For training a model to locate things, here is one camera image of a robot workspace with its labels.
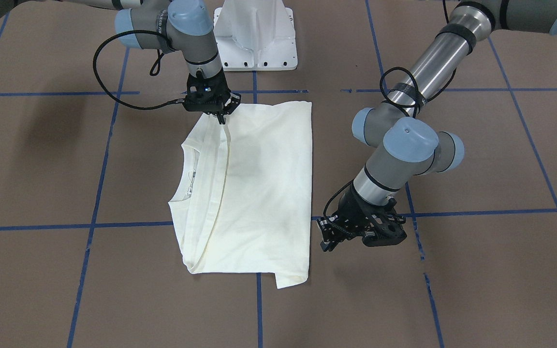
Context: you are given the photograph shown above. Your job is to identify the blue tape line crosswise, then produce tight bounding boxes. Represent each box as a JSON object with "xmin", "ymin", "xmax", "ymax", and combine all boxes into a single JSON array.
[{"xmin": 0, "ymin": 87, "xmax": 557, "ymax": 97}]

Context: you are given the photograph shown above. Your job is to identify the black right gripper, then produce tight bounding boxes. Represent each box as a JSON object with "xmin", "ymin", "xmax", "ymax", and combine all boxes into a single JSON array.
[{"xmin": 183, "ymin": 70, "xmax": 241, "ymax": 125}]

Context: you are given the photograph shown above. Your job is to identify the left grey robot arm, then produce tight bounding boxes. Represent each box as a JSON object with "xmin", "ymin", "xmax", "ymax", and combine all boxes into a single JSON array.
[{"xmin": 317, "ymin": 0, "xmax": 557, "ymax": 252}]

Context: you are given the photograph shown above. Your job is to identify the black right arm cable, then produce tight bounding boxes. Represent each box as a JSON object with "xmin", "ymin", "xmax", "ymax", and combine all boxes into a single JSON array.
[{"xmin": 93, "ymin": 31, "xmax": 187, "ymax": 111}]

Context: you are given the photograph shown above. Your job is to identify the cream long-sleeve cat shirt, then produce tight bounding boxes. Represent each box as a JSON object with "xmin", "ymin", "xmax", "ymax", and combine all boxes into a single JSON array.
[{"xmin": 169, "ymin": 101, "xmax": 312, "ymax": 289}]

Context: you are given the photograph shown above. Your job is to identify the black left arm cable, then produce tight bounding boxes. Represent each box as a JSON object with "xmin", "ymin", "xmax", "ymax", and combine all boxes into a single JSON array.
[{"xmin": 323, "ymin": 0, "xmax": 458, "ymax": 218}]

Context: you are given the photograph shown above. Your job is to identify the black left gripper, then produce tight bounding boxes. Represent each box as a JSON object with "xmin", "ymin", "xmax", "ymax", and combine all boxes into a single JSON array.
[{"xmin": 318, "ymin": 187, "xmax": 407, "ymax": 252}]

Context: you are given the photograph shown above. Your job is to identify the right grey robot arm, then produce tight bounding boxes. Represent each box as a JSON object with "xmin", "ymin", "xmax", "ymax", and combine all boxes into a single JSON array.
[{"xmin": 81, "ymin": 0, "xmax": 241, "ymax": 125}]

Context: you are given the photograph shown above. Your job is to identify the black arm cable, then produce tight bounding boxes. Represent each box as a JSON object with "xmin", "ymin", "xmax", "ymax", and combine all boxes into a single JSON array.
[
  {"xmin": 93, "ymin": 31, "xmax": 187, "ymax": 111},
  {"xmin": 323, "ymin": 0, "xmax": 458, "ymax": 218}
]

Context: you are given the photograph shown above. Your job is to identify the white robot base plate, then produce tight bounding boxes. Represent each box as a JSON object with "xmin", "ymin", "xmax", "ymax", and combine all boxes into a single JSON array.
[{"xmin": 214, "ymin": 0, "xmax": 298, "ymax": 72}]

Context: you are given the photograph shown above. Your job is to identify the blue tape line lengthwise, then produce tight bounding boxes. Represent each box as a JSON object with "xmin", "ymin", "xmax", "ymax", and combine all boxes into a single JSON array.
[{"xmin": 252, "ymin": 71, "xmax": 264, "ymax": 348}]

